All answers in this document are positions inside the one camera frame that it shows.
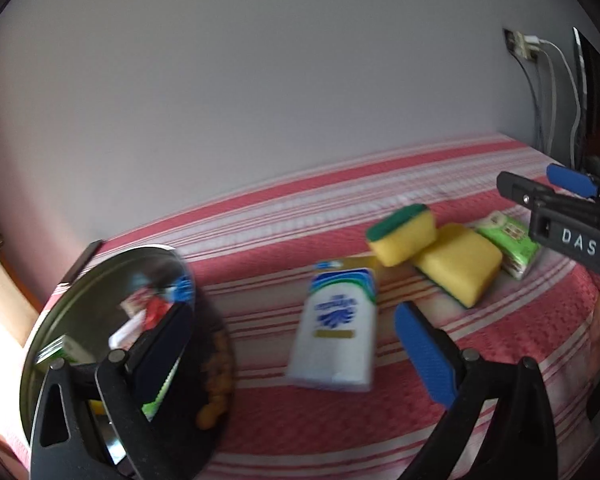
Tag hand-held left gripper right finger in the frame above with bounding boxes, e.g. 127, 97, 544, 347
394, 301, 573, 480

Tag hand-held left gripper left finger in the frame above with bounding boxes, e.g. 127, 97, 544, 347
30, 275, 196, 480

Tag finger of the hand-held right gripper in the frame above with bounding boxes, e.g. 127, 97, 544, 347
496, 170, 597, 212
546, 163, 600, 199

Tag white pack with red print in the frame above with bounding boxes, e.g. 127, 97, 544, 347
107, 292, 168, 352

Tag large green tissue pack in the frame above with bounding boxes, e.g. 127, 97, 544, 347
141, 362, 180, 422

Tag white and blue tissue pack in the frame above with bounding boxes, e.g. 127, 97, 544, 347
286, 259, 378, 393

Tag small green tissue pack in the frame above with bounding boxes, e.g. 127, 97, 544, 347
475, 210, 541, 281

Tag black flat screen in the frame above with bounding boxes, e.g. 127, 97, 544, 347
572, 26, 600, 172

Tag yellow sponge with green pad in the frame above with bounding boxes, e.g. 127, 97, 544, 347
412, 223, 503, 309
365, 203, 438, 267

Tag green and white small box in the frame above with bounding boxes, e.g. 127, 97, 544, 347
35, 335, 97, 372

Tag wooden door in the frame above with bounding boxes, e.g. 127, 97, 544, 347
0, 225, 42, 357

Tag red and white striped sheet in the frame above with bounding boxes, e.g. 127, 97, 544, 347
0, 132, 600, 480

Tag grey cable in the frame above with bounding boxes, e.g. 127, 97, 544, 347
543, 54, 559, 157

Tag black cable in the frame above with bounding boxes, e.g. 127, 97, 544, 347
516, 54, 547, 152

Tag white cable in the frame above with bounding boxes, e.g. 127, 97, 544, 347
539, 39, 583, 167

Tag wall socket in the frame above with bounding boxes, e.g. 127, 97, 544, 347
503, 27, 541, 61

